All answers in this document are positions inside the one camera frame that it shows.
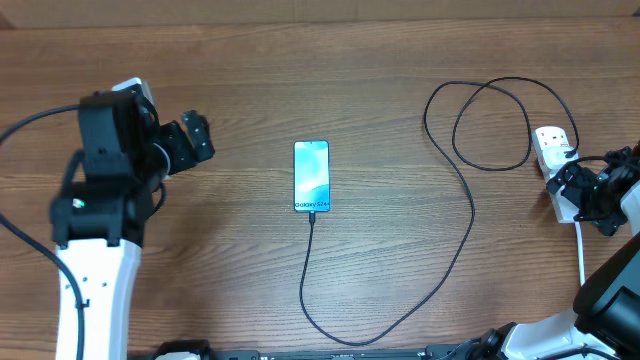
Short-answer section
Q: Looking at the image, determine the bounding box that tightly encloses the white USB charger plug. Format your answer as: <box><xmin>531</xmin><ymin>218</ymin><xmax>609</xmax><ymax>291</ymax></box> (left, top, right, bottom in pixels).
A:
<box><xmin>538</xmin><ymin>146</ymin><xmax>578</xmax><ymax>174</ymax></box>

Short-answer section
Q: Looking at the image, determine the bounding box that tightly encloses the black USB charging cable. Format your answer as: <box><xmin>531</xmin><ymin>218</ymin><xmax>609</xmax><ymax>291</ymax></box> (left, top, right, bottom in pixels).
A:
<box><xmin>298</xmin><ymin>76</ymin><xmax>581</xmax><ymax>347</ymax></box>

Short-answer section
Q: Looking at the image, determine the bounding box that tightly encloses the white power strip cord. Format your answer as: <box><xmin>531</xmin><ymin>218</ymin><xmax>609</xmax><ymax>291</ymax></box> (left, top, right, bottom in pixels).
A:
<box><xmin>573</xmin><ymin>220</ymin><xmax>589</xmax><ymax>289</ymax></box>

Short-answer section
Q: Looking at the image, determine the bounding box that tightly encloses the white power strip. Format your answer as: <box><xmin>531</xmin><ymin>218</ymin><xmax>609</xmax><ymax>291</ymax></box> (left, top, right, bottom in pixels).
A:
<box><xmin>532</xmin><ymin>126</ymin><xmax>578</xmax><ymax>224</ymax></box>

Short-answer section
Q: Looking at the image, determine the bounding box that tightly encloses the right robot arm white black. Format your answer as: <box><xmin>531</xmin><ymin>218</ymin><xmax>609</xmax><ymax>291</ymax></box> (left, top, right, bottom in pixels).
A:
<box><xmin>466</xmin><ymin>146</ymin><xmax>639</xmax><ymax>359</ymax></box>

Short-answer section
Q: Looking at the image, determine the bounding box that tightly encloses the blue Galaxy S24 smartphone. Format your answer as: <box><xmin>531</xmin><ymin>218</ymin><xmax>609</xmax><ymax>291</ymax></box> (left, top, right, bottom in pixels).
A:
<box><xmin>293</xmin><ymin>140</ymin><xmax>331</xmax><ymax>212</ymax></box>

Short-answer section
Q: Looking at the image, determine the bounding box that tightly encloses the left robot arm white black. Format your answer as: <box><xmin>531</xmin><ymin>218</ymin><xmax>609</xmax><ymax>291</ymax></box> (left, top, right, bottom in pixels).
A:
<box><xmin>50</xmin><ymin>89</ymin><xmax>215</xmax><ymax>359</ymax></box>

